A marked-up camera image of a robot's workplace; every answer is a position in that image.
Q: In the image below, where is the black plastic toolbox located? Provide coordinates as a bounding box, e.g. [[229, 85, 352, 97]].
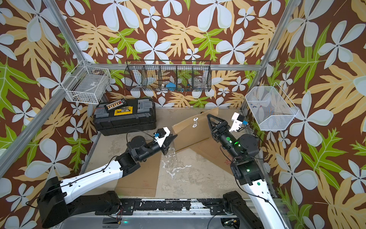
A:
[[93, 98, 156, 136]]

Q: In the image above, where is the blue object in basket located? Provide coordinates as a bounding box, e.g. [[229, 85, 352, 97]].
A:
[[166, 83, 176, 91]]

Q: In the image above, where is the kraft file bag with string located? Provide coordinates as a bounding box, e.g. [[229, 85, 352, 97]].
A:
[[115, 153, 162, 197]]

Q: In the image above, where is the white wire basket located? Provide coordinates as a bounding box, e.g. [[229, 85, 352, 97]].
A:
[[245, 84, 299, 132], [63, 61, 111, 105]]

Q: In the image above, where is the black wire basket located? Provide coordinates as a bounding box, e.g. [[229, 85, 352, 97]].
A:
[[123, 60, 212, 92]]

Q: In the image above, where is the screwdriver bit set case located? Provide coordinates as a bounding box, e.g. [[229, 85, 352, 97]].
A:
[[104, 98, 127, 112]]

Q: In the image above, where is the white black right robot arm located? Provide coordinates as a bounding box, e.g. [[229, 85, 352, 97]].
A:
[[207, 113, 288, 229]]

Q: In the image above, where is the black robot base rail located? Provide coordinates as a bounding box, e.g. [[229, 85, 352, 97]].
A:
[[68, 190, 264, 229]]

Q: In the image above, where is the white wire basket left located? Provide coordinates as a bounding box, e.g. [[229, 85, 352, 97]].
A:
[[63, 61, 111, 105]]

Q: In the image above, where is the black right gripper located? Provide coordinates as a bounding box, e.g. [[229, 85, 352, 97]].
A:
[[209, 116, 244, 164]]

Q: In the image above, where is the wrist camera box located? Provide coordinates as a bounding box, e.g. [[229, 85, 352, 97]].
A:
[[154, 127, 170, 147], [229, 112, 248, 132]]

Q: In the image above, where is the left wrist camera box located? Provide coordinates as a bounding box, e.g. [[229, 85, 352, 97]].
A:
[[154, 127, 170, 147]]

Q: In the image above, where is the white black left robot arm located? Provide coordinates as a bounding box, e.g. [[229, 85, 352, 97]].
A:
[[37, 134, 176, 229]]

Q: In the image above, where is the white wire basket right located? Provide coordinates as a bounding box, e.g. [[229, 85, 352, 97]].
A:
[[245, 84, 299, 132]]

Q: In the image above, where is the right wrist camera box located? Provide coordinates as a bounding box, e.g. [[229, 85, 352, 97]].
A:
[[229, 112, 248, 132]]

